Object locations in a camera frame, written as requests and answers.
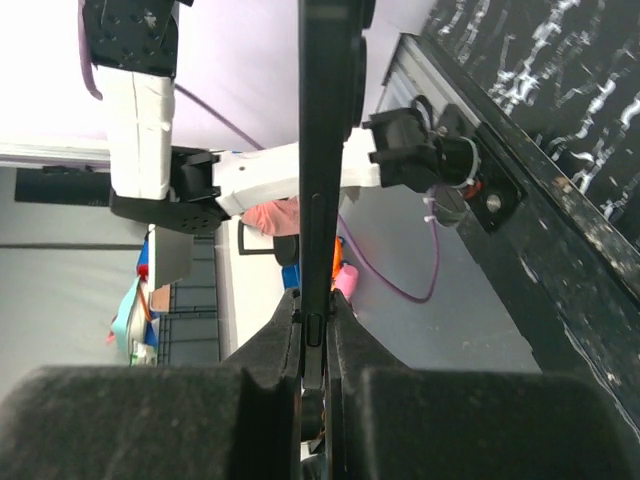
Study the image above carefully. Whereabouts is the pink cylinder cup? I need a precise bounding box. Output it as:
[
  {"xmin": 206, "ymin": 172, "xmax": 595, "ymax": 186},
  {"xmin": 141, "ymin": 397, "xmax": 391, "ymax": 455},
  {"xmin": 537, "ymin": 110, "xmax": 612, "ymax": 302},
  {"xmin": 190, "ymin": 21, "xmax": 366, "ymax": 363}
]
[{"xmin": 333, "ymin": 264, "xmax": 359, "ymax": 301}]

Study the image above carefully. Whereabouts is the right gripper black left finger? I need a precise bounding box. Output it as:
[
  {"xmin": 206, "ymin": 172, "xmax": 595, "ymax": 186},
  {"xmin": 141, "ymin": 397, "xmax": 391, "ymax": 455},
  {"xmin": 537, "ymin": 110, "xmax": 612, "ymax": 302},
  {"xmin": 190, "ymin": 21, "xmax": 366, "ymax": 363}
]
[{"xmin": 1, "ymin": 290, "xmax": 302, "ymax": 479}]

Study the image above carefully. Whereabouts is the teal and colourful clutter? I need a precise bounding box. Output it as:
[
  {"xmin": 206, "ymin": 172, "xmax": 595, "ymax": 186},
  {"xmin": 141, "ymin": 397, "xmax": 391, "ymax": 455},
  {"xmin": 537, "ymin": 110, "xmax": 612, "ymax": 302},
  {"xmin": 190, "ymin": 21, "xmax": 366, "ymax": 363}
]
[{"xmin": 106, "ymin": 229, "xmax": 159, "ymax": 366}]

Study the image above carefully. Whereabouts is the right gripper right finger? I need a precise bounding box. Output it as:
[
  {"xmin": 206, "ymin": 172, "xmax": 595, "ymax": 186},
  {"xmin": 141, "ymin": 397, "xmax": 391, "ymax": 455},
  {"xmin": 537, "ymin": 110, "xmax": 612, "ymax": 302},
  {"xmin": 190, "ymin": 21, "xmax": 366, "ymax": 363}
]
[{"xmin": 326, "ymin": 293, "xmax": 639, "ymax": 479}]

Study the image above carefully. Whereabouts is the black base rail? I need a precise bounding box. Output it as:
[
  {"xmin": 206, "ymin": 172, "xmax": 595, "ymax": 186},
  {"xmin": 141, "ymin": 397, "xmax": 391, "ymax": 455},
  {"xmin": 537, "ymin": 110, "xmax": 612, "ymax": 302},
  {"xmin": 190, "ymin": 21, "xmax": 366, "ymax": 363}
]
[{"xmin": 406, "ymin": 36, "xmax": 639, "ymax": 422}]

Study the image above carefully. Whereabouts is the aluminium frame rail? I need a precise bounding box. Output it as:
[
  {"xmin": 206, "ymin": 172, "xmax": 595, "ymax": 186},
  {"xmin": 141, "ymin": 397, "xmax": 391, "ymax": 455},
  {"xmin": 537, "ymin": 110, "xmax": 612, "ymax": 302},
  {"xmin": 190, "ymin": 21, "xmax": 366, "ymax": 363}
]
[{"xmin": 375, "ymin": 34, "xmax": 481, "ymax": 136}]

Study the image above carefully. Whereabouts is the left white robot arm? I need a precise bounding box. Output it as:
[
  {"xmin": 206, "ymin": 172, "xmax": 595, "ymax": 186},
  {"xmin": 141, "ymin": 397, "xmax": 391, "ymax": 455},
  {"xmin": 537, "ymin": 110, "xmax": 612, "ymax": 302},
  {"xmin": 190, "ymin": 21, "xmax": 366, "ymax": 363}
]
[{"xmin": 77, "ymin": 1, "xmax": 481, "ymax": 237}]

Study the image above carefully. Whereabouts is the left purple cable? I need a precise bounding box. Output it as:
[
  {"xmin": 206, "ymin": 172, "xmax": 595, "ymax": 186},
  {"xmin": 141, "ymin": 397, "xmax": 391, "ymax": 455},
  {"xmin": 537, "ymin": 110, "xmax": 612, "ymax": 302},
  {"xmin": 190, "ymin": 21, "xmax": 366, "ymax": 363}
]
[{"xmin": 77, "ymin": 0, "xmax": 444, "ymax": 304}]

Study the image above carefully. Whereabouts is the pink cloth bundle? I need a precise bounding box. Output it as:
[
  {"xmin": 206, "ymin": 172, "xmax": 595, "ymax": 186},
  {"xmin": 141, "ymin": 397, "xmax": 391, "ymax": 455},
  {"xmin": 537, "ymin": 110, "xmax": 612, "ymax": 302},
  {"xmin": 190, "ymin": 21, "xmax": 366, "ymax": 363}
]
[{"xmin": 241, "ymin": 197, "xmax": 300, "ymax": 237}]

